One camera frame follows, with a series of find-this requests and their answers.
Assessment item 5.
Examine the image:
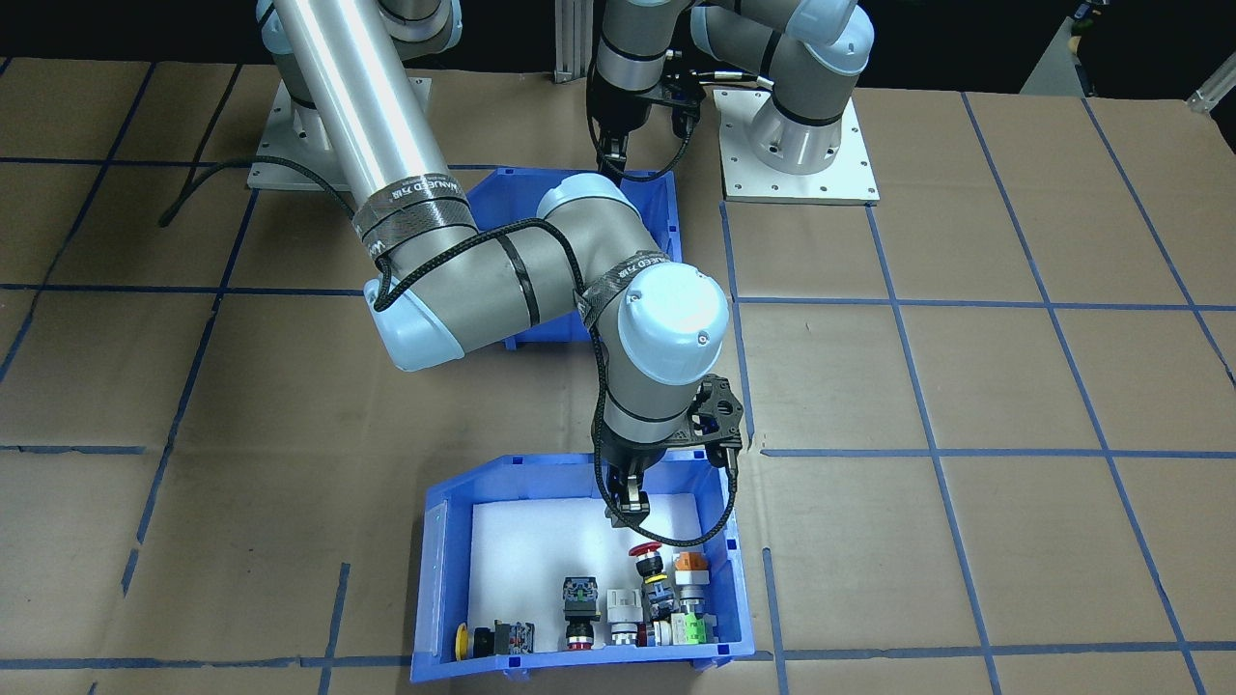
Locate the blue plastic capacitor bin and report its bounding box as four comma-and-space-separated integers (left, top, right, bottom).
462, 166, 688, 348

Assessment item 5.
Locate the blue plastic switch bin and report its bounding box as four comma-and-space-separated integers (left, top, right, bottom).
410, 449, 756, 686

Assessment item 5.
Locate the red mushroom push button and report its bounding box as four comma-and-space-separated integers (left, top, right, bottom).
628, 541, 677, 621

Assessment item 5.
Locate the white foam liner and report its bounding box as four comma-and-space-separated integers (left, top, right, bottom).
466, 494, 701, 653

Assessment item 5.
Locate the grey metal panel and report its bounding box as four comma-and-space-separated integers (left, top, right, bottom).
1019, 0, 1098, 97

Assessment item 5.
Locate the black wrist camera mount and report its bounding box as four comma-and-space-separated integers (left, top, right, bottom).
688, 375, 746, 471
657, 68, 708, 136

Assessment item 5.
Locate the aluminium profile post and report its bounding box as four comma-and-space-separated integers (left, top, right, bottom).
553, 0, 597, 83

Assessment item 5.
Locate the orange push button switch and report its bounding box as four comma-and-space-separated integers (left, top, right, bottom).
673, 550, 713, 619

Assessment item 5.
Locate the white push button switch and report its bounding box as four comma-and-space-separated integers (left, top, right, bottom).
605, 589, 646, 648

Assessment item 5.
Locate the black switch with red button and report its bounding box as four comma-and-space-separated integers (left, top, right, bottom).
562, 576, 602, 653

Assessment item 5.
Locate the green white switch block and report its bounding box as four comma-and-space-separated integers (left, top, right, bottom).
637, 614, 717, 650

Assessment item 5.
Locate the yellow push button switch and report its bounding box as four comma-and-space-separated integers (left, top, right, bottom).
456, 621, 535, 660

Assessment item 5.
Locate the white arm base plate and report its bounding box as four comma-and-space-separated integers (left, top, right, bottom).
246, 77, 433, 194
715, 87, 882, 206

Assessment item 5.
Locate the aluminium frame bar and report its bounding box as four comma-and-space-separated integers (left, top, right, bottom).
1188, 79, 1236, 117

